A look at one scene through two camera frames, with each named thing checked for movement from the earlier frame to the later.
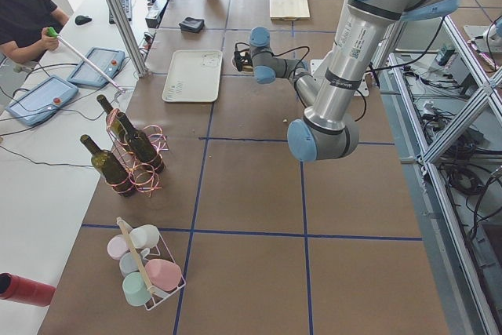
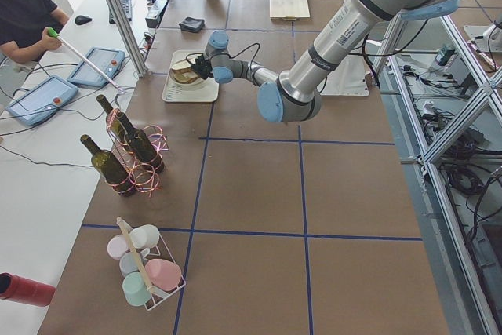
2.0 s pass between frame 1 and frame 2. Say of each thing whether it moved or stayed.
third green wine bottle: stayed
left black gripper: moved
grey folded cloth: stayed
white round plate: moved
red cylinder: stayed
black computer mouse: stayed
